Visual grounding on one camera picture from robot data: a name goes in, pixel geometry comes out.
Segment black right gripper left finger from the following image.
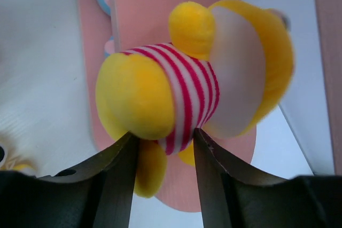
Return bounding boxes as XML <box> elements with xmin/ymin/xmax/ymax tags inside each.
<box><xmin>1</xmin><ymin>133</ymin><xmax>139</xmax><ymax>227</ymax></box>

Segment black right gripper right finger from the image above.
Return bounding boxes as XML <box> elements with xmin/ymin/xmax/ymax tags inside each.
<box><xmin>193</xmin><ymin>129</ymin><xmax>341</xmax><ymax>227</ymax></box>

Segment white plush, yellow glasses, table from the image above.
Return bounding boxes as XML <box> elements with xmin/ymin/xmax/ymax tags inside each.
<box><xmin>1</xmin><ymin>131</ymin><xmax>38</xmax><ymax>177</ymax></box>

